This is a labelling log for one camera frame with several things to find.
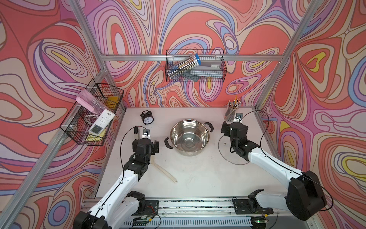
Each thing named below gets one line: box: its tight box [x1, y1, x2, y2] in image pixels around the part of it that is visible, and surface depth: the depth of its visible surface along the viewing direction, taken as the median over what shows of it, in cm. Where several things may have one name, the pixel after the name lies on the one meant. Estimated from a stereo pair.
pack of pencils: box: [166, 53, 202, 79], surface depth 82 cm
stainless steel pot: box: [164, 119, 214, 157], surface depth 98 cm
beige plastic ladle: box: [150, 154, 178, 184], surface depth 88 cm
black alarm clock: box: [140, 110, 154, 125], surface depth 107 cm
